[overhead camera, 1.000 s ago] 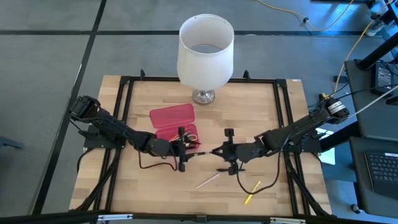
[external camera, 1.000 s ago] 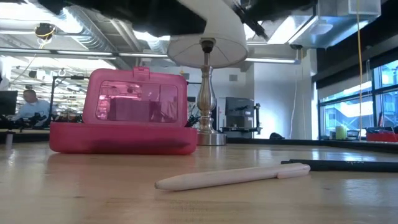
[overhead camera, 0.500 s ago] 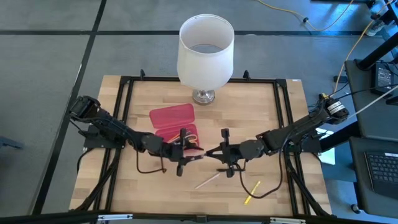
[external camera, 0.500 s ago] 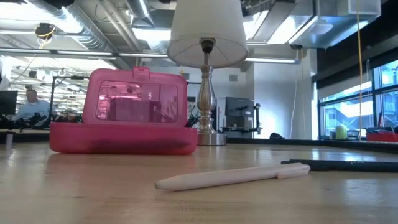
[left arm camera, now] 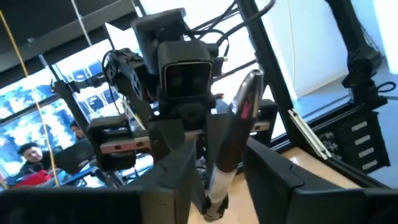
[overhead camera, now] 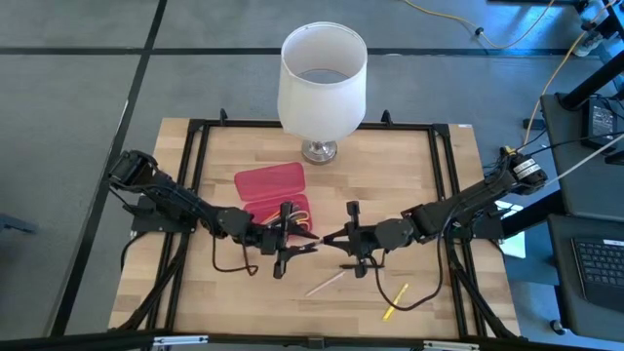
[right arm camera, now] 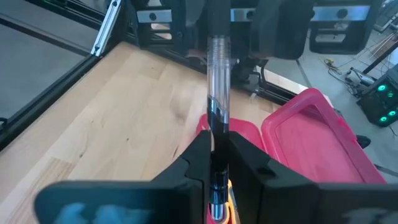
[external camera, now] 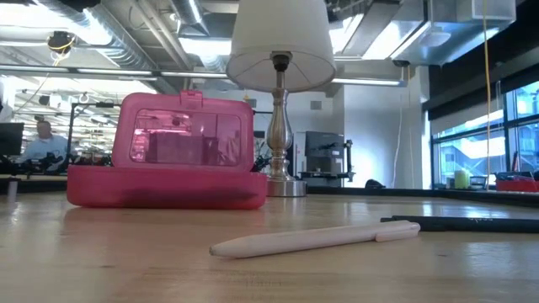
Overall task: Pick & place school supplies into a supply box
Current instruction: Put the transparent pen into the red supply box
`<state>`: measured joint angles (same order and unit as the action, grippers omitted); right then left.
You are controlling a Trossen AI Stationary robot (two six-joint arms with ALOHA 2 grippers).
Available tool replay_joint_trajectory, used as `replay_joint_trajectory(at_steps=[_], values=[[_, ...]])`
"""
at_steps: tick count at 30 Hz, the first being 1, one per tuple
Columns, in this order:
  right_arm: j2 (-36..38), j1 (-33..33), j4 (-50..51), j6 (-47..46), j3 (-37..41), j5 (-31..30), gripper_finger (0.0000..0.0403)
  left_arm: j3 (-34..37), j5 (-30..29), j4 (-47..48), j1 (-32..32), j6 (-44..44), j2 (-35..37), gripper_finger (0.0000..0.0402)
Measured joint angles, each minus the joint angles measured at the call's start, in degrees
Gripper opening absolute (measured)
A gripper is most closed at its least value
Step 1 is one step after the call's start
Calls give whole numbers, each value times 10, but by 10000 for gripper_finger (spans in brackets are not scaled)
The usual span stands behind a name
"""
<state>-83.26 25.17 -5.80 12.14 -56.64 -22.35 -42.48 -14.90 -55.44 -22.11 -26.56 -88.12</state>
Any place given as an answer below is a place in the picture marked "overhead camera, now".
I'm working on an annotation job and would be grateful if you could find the black left wrist camera cable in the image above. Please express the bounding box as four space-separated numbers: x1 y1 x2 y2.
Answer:
211 233 259 278

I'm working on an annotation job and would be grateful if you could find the white cable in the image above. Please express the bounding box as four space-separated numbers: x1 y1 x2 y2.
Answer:
524 144 624 199

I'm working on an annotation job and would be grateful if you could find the yellow floor cable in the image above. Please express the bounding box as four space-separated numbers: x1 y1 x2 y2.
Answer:
403 0 557 50

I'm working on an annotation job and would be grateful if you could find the black aluminium table frame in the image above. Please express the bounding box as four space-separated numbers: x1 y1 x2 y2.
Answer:
116 107 521 342

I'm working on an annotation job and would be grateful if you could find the grey blue chair leg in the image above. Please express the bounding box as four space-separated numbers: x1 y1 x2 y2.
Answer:
0 213 39 235

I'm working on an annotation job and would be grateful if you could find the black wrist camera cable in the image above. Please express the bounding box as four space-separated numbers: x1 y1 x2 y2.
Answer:
211 233 259 278
368 233 446 312

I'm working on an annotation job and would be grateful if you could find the white shade silver table lamp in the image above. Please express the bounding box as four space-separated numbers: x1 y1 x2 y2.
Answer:
276 20 369 166

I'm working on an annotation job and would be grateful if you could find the yellow hanging cable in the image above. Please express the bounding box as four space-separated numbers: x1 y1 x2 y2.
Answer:
501 0 616 156

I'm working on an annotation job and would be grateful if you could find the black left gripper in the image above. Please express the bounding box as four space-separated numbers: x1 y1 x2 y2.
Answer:
243 201 321 280

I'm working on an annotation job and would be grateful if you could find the pink plastic pencil box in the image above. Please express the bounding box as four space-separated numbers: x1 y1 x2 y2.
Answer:
233 161 314 235

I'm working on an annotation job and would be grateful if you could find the yellow pen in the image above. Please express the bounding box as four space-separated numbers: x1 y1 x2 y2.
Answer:
381 283 410 323

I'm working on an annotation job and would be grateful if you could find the person's shoe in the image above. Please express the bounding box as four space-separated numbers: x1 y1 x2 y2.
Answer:
573 29 605 58

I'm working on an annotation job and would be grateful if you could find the black power adapter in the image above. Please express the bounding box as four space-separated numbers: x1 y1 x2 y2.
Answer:
581 98 619 151

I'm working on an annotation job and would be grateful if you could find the grey laptop black keyboard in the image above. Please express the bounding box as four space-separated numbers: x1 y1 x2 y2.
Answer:
546 213 624 342

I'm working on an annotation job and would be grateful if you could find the pale pink pen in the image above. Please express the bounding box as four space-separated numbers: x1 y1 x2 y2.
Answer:
305 270 347 297

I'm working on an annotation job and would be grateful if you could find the silver rig bracket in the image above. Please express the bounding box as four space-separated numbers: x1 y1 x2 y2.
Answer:
152 334 210 348
422 339 482 351

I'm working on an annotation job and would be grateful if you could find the grey side cart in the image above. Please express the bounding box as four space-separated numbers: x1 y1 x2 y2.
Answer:
539 92 624 223

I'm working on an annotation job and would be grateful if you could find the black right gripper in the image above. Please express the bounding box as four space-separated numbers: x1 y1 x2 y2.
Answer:
322 200 415 279

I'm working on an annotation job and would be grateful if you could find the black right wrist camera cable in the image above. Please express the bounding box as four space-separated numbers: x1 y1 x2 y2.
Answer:
368 233 446 312

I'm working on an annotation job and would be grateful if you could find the black rig support beam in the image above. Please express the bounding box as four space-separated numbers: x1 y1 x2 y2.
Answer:
500 188 566 240
557 46 624 112

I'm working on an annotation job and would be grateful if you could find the black rig crossbar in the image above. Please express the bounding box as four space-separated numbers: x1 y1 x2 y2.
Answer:
0 329 624 351

